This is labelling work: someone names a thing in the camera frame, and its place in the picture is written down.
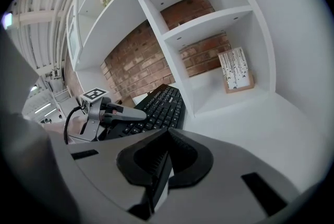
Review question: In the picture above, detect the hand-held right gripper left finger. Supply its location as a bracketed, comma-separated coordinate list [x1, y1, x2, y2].
[49, 128, 175, 221]

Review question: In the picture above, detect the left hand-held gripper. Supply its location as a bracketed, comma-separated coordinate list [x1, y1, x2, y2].
[77, 88, 147, 142]

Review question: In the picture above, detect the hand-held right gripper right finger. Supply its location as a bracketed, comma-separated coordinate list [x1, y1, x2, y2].
[153, 127, 301, 224]

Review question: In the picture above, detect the black keyboard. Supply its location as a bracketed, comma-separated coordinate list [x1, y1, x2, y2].
[105, 84, 187, 140]

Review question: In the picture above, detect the person's left forearm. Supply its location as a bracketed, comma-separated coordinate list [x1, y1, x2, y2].
[48, 115, 88, 138]

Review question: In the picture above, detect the white desk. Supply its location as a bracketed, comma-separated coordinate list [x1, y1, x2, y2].
[75, 66, 330, 195]

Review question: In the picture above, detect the small brown box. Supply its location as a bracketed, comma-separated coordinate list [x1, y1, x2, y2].
[121, 95, 137, 109]

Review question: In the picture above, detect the person's grey clothing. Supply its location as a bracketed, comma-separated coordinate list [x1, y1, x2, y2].
[0, 26, 81, 224]

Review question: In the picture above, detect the white shelf unit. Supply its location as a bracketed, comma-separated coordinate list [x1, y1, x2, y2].
[66, 0, 277, 119]

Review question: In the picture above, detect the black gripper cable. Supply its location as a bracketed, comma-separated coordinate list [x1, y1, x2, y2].
[63, 105, 85, 145]

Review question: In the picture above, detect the wooden picture frame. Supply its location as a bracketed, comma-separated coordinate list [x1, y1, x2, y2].
[217, 46, 255, 95]

